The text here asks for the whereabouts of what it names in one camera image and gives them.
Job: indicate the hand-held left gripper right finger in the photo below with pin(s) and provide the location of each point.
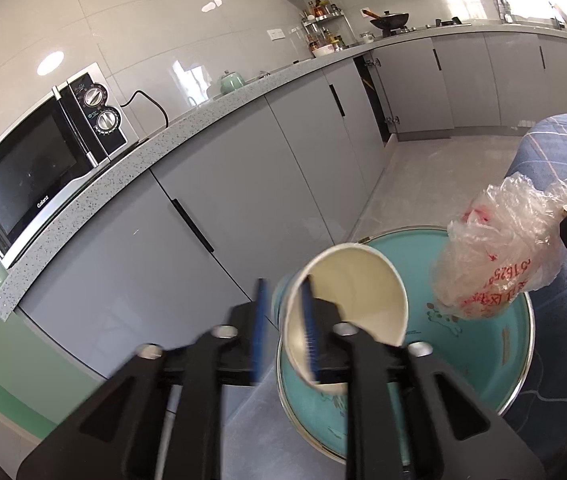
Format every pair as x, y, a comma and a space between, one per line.
309, 332

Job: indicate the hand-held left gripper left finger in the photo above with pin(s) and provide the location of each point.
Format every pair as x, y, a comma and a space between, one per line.
262, 330

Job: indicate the white paper cup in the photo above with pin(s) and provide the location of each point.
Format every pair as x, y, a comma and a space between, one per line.
358, 280

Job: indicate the clear plastic bag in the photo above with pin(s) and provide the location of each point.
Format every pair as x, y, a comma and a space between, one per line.
503, 240

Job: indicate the teal round trash bin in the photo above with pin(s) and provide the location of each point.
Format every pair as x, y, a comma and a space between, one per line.
463, 365

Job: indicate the blue plaid tablecloth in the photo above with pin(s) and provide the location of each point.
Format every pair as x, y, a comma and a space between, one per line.
553, 150

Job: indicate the grey kitchen cabinet run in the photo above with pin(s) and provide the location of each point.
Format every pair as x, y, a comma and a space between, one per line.
263, 160

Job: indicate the sink-side bottle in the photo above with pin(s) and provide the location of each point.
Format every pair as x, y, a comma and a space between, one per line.
503, 7

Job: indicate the green ceramic teapot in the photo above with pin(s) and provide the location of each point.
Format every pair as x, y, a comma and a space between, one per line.
232, 82

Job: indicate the gas stove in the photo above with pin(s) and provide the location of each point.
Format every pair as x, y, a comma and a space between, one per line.
398, 31

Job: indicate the black wok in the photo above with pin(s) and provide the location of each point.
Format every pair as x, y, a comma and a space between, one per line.
388, 21

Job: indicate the black and silver microwave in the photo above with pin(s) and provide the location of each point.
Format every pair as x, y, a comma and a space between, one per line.
28, 170

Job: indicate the metal spice rack with bottles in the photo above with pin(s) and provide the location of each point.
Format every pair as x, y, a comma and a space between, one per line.
323, 22

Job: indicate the white wall socket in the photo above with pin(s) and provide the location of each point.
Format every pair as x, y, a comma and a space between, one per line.
276, 34

